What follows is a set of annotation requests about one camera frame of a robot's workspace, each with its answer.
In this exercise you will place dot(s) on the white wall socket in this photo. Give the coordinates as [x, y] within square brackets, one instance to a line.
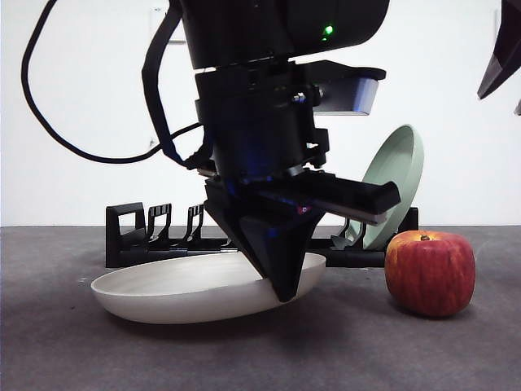
[175, 35]

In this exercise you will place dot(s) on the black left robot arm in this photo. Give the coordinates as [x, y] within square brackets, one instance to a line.
[264, 24]

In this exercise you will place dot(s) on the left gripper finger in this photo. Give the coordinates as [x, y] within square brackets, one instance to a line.
[272, 244]

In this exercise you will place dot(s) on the cream pale yellow plate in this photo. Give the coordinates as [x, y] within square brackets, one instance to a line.
[163, 293]

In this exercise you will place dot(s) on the red yellow apple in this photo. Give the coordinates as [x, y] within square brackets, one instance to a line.
[429, 273]

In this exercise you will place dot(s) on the green plate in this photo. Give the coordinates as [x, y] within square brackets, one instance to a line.
[407, 163]

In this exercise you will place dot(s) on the black plate rack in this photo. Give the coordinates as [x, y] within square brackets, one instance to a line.
[130, 256]

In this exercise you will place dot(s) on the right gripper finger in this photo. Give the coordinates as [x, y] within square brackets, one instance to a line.
[502, 53]

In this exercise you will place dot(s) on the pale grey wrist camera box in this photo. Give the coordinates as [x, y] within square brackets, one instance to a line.
[350, 97]

